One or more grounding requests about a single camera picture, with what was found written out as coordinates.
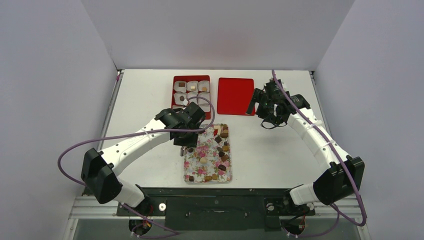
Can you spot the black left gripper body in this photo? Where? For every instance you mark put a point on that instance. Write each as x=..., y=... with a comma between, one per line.
x=188, y=140

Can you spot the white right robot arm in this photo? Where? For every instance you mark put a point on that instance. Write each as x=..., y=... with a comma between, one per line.
x=341, y=174

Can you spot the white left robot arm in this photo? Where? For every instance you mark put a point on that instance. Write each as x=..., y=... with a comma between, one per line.
x=101, y=168

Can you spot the beige round chocolate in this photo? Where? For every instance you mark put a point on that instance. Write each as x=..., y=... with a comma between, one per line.
x=203, y=160

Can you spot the red chocolate box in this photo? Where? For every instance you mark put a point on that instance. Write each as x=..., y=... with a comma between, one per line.
x=197, y=90

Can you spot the brown chocolate bottom tray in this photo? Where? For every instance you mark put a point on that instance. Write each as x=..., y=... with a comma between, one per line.
x=207, y=178

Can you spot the dark chocolate on tray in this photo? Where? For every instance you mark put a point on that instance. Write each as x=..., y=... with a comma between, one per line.
x=222, y=167

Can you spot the red box lid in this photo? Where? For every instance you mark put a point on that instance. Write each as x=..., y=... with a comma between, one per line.
x=234, y=95

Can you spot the floral serving tray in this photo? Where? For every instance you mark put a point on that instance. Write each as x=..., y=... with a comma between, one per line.
x=213, y=144

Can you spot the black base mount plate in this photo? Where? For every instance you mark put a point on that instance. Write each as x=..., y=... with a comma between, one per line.
x=222, y=209

